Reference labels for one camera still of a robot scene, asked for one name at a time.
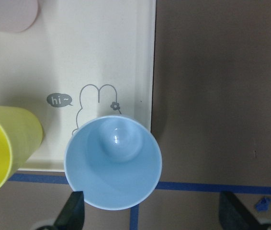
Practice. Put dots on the yellow plastic cup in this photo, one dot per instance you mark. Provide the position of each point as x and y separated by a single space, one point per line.
21 135

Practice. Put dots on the light blue cup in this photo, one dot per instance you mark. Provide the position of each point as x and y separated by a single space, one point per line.
114 161

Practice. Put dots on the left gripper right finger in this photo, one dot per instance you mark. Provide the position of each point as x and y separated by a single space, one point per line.
233 215

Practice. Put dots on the cream plastic tray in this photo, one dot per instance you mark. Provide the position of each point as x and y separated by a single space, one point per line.
81 59

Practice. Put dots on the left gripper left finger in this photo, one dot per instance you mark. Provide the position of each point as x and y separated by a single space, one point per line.
72 215

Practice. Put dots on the pink plastic cup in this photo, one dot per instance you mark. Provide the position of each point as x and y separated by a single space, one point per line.
17 15

